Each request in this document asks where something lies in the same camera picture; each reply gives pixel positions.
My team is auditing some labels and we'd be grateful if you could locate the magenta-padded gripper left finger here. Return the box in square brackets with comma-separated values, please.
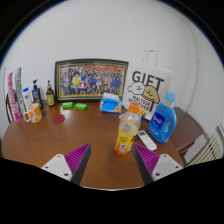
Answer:
[40, 142, 92, 186]

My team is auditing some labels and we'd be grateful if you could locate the white bottle with blue cap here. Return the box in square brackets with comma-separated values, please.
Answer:
[22, 87, 33, 111]

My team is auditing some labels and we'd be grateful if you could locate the orange-capped clear drink bottle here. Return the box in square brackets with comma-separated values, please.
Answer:
[114, 102, 142, 157]

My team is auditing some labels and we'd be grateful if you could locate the blue detergent bottle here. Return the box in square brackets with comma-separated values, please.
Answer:
[147, 91, 178, 144]

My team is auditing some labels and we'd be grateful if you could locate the pink and white tube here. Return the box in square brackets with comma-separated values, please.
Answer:
[7, 71, 22, 123]

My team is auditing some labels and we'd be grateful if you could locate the dark blue pump bottle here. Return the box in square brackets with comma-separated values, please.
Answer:
[31, 78, 44, 110]

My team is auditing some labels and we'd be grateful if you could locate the pink mug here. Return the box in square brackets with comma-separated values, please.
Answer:
[22, 102, 43, 124]

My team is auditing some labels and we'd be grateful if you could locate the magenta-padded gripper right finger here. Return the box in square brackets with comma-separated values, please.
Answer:
[132, 142, 184, 186]

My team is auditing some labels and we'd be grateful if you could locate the brown pump bottle yellow label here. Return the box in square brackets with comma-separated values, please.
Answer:
[45, 79, 56, 107]

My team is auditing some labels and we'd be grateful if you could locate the blue tissue pack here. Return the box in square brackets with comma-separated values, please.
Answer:
[99, 92, 123, 114]

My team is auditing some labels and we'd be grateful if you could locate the framed group picture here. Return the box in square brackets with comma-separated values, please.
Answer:
[54, 58, 130, 103]

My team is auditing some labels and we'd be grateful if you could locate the green packet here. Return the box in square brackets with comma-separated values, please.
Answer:
[73, 102, 89, 111]
[61, 101, 75, 109]

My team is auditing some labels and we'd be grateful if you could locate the white blue and green tube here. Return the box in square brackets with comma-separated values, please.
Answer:
[14, 67, 29, 116]

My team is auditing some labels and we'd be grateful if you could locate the flat round red coaster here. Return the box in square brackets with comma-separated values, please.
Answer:
[51, 113, 66, 125]

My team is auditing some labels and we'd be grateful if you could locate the white paper gift bag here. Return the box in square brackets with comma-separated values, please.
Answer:
[122, 49, 174, 121]

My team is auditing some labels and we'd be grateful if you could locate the white remote control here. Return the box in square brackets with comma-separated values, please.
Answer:
[137, 129, 158, 152]

